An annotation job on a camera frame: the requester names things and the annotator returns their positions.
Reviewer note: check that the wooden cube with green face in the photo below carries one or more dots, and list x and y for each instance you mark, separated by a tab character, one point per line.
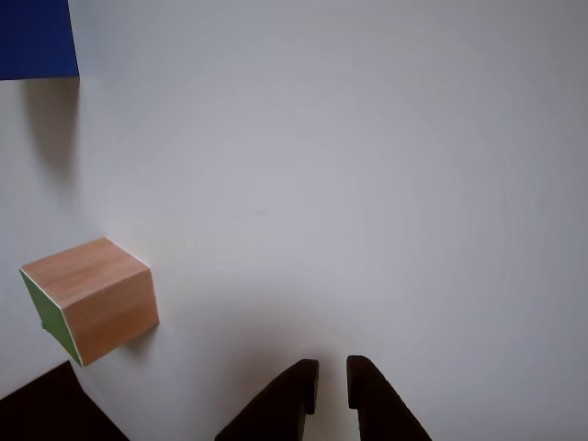
101	294

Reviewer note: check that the marker cube red blue faces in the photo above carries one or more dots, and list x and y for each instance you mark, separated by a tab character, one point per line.
32	37

